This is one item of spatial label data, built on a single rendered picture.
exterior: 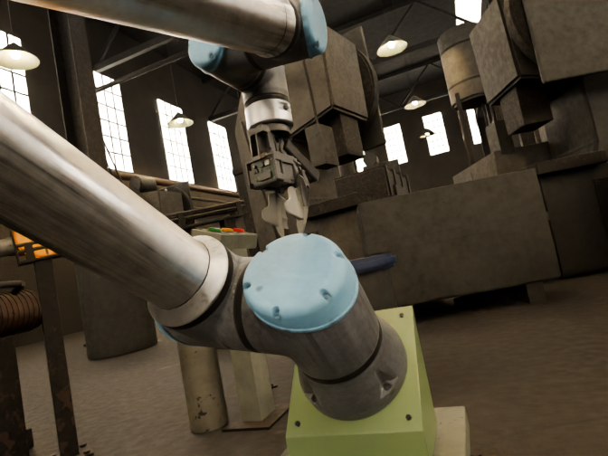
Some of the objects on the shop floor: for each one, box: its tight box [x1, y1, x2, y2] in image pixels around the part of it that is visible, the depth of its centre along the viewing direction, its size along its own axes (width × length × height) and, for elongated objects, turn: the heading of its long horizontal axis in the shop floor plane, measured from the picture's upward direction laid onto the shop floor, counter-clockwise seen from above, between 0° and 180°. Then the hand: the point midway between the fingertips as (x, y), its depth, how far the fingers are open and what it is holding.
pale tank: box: [437, 22, 502, 166], centre depth 867 cm, size 92×92×450 cm
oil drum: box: [74, 263, 157, 360], centre depth 390 cm, size 59×59×89 cm
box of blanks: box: [356, 168, 561, 324], centre depth 286 cm, size 103×83×77 cm
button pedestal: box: [191, 229, 290, 432], centre depth 139 cm, size 16×24×62 cm, turn 94°
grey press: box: [362, 151, 404, 176], centre depth 1228 cm, size 162×139×325 cm
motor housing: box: [0, 290, 42, 456], centre depth 127 cm, size 13×22×54 cm, turn 94°
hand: (294, 231), depth 83 cm, fingers open, 3 cm apart
